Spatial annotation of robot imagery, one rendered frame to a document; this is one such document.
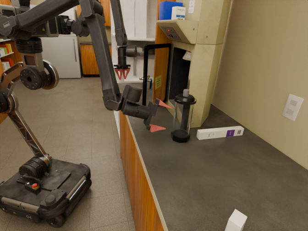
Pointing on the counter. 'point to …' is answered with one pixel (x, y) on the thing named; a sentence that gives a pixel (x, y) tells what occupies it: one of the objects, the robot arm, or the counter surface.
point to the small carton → (178, 13)
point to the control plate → (171, 33)
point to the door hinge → (169, 71)
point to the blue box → (167, 9)
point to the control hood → (182, 29)
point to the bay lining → (178, 73)
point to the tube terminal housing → (204, 53)
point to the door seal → (147, 67)
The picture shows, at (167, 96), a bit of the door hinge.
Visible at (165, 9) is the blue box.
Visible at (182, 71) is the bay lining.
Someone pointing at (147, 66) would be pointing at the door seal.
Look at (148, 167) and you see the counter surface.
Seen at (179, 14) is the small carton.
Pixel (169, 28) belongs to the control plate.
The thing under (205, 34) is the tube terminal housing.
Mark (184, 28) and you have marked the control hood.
